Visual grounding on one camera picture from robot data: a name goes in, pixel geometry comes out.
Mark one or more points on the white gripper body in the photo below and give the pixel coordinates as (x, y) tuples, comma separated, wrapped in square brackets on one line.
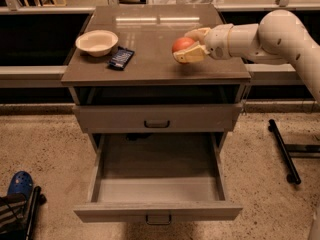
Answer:
[(218, 40)]

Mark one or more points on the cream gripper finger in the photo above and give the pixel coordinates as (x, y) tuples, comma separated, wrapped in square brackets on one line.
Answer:
[(198, 35), (195, 53)]

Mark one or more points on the red apple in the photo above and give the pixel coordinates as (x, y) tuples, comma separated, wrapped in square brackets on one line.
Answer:
[(182, 43)]

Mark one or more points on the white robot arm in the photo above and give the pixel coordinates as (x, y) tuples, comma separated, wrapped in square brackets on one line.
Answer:
[(280, 37)]

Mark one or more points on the grey drawer cabinet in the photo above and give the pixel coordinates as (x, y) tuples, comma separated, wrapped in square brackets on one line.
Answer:
[(152, 76)]

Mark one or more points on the open grey middle drawer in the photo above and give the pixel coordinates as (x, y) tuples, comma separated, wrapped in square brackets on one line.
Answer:
[(158, 180)]

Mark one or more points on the blue snack packet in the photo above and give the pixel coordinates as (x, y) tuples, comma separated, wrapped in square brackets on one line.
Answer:
[(121, 58)]

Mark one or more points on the black metal stand base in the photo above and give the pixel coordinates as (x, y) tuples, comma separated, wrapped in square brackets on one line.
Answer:
[(290, 151)]

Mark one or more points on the blue croc shoe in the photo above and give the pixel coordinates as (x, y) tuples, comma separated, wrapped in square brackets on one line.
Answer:
[(21, 183)]

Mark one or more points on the black chair base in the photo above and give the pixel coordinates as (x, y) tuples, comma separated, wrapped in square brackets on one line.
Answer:
[(18, 215)]

